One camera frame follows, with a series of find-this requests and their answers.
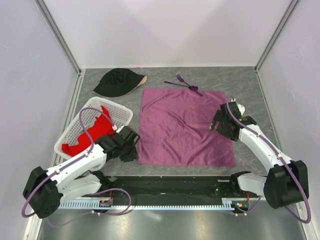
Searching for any purple cloth napkin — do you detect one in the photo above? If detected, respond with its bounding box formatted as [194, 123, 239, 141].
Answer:
[138, 88, 236, 167]

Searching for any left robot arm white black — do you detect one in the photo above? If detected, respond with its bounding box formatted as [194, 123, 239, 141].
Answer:
[21, 125, 140, 219]

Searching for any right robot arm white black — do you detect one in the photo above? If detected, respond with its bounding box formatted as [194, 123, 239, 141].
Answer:
[209, 101, 309, 209]

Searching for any red cloth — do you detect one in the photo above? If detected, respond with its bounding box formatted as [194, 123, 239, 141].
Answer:
[61, 105, 116, 157]

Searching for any white plastic basket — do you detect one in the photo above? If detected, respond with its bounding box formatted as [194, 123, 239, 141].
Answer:
[54, 97, 133, 160]

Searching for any purple spoon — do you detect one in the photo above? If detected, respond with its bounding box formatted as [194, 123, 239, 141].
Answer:
[164, 81, 203, 97]

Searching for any purple fork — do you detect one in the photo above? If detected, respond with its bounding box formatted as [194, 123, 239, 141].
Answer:
[176, 74, 192, 89]

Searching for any black bucket hat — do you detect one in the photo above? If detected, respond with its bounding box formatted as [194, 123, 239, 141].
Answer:
[93, 68, 148, 98]

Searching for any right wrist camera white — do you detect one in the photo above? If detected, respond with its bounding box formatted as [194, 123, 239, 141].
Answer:
[230, 97, 246, 116]

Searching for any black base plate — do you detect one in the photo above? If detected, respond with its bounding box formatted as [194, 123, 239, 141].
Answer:
[80, 175, 260, 204]

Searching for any blue cable duct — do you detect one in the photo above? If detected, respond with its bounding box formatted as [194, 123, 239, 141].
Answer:
[58, 198, 249, 211]

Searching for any right aluminium frame post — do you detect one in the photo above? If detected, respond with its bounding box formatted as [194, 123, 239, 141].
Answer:
[254, 0, 300, 73]

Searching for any aluminium frame post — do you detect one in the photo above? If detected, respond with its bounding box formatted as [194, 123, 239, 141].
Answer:
[34, 0, 83, 75]
[254, 0, 300, 73]

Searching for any left aluminium frame post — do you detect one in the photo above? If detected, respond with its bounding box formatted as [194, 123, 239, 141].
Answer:
[34, 0, 83, 75]

